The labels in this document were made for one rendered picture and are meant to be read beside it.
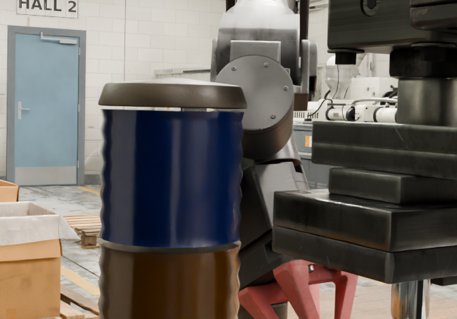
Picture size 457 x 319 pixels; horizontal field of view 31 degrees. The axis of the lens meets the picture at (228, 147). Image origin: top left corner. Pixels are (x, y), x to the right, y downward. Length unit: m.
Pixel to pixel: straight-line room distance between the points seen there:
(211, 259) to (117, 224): 0.02
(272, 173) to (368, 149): 0.15
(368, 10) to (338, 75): 8.10
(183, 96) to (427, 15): 0.22
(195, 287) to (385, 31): 0.28
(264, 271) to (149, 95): 0.41
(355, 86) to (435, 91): 8.37
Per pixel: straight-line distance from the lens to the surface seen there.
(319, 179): 8.33
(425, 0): 0.41
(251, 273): 0.61
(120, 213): 0.20
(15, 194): 4.60
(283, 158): 0.62
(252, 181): 0.59
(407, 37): 0.44
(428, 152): 0.43
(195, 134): 0.20
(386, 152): 0.46
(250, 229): 0.60
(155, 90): 0.20
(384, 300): 1.28
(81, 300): 4.42
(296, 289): 0.58
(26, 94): 11.54
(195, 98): 0.20
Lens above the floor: 1.19
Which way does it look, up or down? 3 degrees down
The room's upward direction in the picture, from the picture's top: 1 degrees clockwise
